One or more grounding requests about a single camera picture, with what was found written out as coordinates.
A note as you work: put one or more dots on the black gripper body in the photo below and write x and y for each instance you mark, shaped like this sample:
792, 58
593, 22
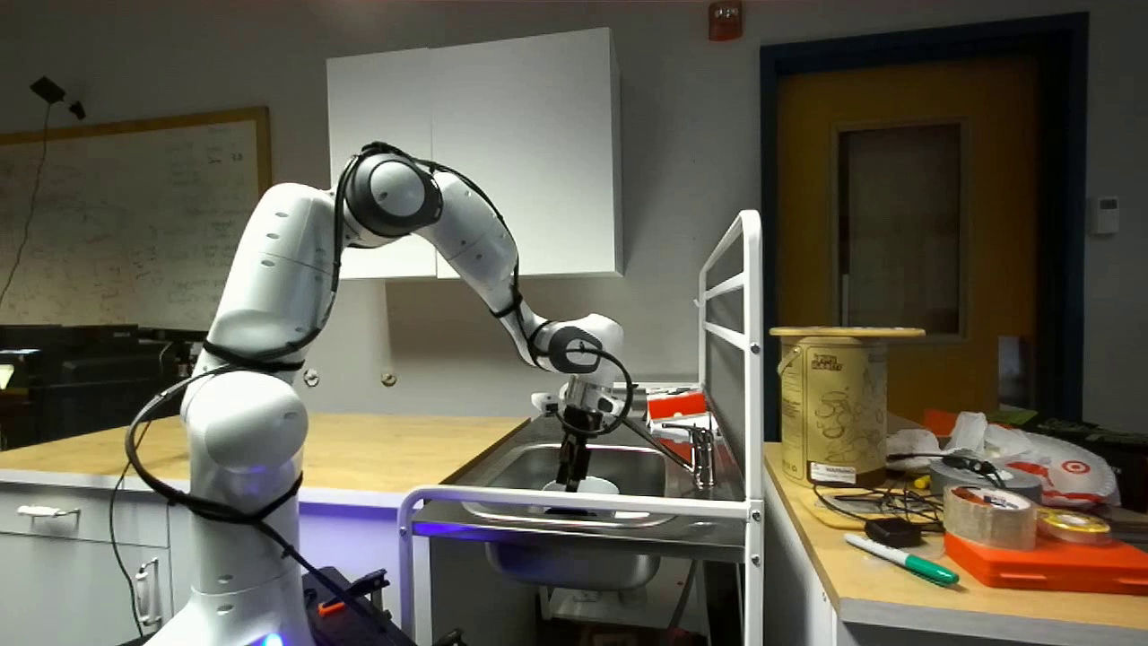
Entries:
579, 429

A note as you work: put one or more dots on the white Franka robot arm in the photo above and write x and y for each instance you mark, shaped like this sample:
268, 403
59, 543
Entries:
273, 274

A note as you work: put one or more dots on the stainless steel sink counter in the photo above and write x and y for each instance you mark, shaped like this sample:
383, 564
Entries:
525, 462

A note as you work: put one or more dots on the chrome sink faucet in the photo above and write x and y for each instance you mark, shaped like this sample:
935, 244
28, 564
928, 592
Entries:
700, 452

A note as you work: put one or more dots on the white bowl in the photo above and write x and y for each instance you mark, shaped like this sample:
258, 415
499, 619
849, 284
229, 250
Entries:
598, 485

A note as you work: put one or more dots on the colourful orange box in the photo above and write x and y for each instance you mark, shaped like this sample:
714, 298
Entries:
676, 403

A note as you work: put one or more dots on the black floor device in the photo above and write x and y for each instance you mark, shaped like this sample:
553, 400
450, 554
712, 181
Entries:
354, 612

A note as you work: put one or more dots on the small black block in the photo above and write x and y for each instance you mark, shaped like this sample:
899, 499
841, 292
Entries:
896, 531

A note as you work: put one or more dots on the green marker pen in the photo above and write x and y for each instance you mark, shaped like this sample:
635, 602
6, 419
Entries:
901, 563

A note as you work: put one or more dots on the red fire alarm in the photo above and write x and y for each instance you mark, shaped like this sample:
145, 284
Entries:
726, 21

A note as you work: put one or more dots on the white plastic bag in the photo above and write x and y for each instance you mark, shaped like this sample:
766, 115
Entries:
1051, 462

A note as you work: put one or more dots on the flat orange case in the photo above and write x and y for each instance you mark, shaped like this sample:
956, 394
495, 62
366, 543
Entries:
1051, 564

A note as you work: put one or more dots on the black equipment bench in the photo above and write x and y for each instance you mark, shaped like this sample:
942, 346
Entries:
85, 381

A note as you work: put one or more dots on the round metal tin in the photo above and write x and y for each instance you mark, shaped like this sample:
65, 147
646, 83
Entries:
1070, 527

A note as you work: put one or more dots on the white drawer cabinet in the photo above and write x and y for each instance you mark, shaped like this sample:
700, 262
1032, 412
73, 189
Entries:
73, 563

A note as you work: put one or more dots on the white metal rail frame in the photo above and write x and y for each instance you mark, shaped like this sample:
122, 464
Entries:
749, 360

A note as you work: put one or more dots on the white wall cabinet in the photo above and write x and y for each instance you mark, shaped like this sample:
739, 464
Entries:
525, 146

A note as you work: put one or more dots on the brown door with dark frame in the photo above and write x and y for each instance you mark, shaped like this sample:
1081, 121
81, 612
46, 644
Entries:
909, 217

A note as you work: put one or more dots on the wall whiteboard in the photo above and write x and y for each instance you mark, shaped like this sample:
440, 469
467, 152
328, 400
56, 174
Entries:
129, 229

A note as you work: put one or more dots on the white wall thermostat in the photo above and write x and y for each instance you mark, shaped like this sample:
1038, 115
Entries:
1108, 217

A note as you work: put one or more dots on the black wall mounted camera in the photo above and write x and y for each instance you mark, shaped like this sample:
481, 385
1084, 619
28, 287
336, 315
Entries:
52, 91

